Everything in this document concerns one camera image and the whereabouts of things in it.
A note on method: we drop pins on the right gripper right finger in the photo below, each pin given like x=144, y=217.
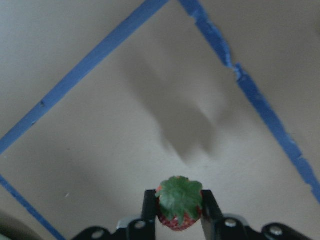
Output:
x=219, y=226

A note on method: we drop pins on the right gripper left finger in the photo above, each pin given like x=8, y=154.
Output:
x=142, y=227

